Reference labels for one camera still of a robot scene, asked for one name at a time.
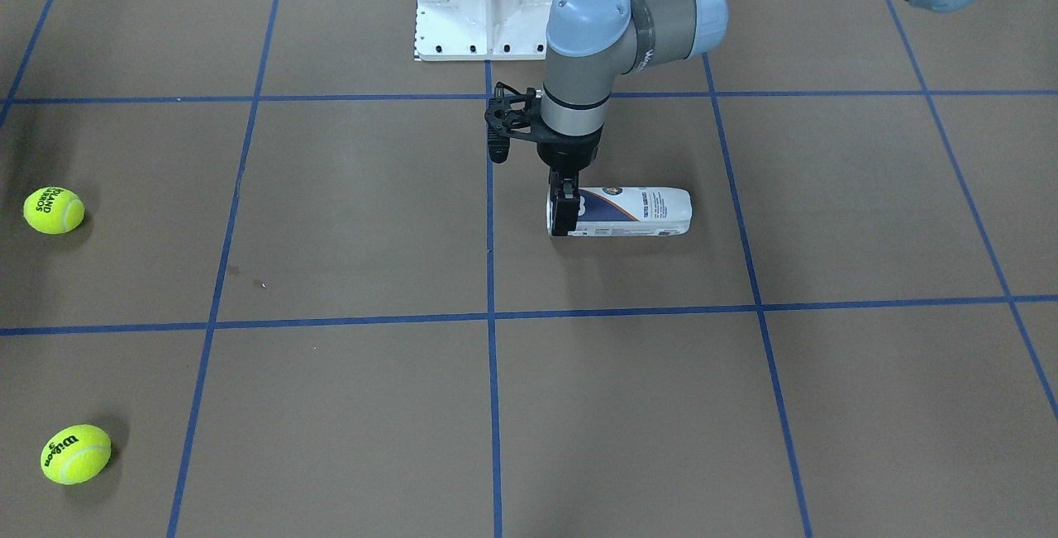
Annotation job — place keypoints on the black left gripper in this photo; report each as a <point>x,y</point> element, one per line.
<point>569,154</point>

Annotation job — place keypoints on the white tennis ball can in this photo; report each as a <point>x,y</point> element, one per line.
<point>627,212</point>

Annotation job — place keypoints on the yellow Roland Garros tennis ball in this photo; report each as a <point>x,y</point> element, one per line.
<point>53,210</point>

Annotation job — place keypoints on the yellow Wilson tennis ball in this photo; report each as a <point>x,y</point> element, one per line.
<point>75,454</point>

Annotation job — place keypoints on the blue tape line lengthwise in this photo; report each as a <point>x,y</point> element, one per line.
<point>493,380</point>

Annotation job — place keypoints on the blue tape line crosswise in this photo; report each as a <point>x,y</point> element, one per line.
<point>48,330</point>

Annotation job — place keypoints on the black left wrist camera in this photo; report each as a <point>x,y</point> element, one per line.
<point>512,114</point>

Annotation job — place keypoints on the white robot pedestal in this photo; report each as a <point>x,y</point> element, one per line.
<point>473,30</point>

